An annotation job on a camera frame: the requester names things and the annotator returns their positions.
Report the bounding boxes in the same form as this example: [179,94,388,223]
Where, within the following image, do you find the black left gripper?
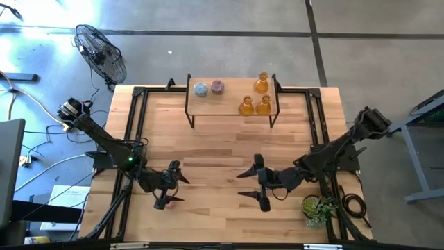
[152,160,191,210]

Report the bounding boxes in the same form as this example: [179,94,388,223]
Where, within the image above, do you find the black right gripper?
[236,153,291,213]

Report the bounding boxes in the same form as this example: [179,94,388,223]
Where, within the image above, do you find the amber glass candlestick holder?
[238,95,255,116]
[253,72,270,94]
[255,94,273,116]

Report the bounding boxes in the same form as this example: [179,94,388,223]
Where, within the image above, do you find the blue candle tin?
[192,81,209,98]

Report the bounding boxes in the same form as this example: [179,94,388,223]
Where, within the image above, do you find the patterned ceramic bowl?
[210,79,225,95]

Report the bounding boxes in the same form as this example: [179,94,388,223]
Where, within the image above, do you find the green potted succulent plant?
[300,194,339,229]

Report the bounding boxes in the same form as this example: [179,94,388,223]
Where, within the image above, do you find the wooden shelf black metal legs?
[184,72,281,128]

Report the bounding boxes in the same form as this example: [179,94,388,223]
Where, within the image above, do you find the white paper sheet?
[40,185,92,232]

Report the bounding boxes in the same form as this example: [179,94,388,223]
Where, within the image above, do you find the black desk foot beam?
[10,199,84,225]

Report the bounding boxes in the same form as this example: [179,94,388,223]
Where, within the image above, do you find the yellow object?
[24,235,51,245]

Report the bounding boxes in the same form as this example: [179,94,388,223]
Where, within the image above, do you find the black floor fan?
[71,24,128,92]

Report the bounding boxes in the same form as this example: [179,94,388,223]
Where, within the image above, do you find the grey metal stand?
[382,88,444,204]

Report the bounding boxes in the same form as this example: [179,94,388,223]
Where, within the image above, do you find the black floor bar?
[0,72,40,83]

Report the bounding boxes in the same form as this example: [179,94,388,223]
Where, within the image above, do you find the black cable sleeve bundle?
[321,169,370,243]
[83,176,136,240]

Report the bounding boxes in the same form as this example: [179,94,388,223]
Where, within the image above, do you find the silver frame bracket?
[110,242,151,250]
[303,244,343,250]

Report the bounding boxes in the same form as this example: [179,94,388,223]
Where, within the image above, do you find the black aluminium rig frame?
[83,78,374,244]

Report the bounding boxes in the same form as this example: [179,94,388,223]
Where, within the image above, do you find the coiled black cable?
[341,192,373,229]

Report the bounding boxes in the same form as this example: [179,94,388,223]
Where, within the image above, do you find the white floor cable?
[13,154,88,193]

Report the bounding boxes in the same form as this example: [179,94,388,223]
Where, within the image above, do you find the tan floor cable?
[0,71,60,122]

